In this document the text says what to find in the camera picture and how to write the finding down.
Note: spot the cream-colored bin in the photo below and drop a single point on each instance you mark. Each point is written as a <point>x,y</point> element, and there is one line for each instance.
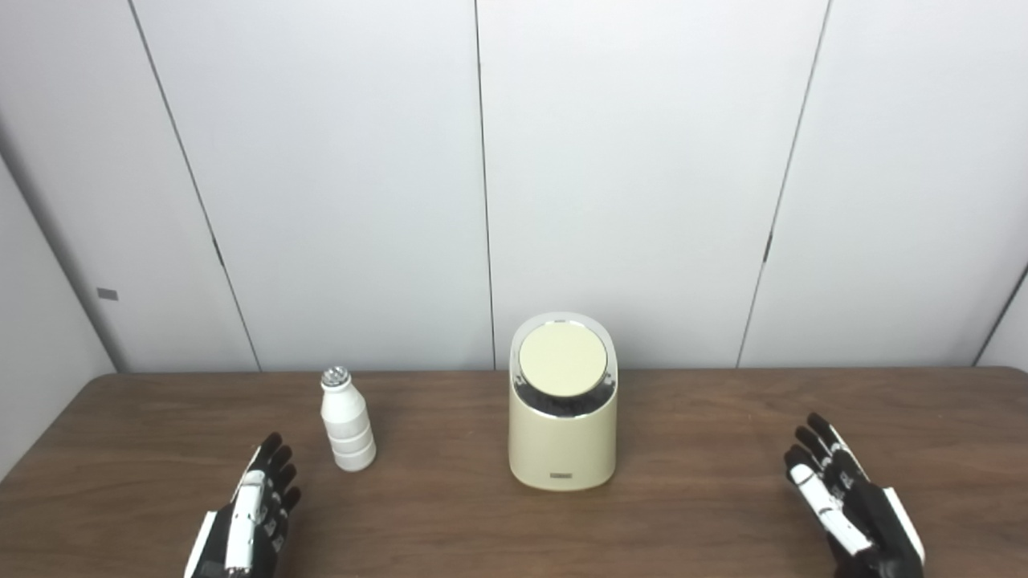
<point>562,445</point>

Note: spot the small white plastic bottle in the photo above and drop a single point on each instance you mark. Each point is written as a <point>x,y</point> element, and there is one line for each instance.
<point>347,429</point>

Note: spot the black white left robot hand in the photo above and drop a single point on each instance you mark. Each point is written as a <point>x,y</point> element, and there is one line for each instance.
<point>245,522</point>

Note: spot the cream round bin lid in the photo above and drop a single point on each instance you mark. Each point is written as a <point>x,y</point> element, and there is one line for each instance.
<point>562,359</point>

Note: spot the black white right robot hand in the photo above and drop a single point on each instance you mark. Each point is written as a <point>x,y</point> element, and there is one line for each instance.
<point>855,514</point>

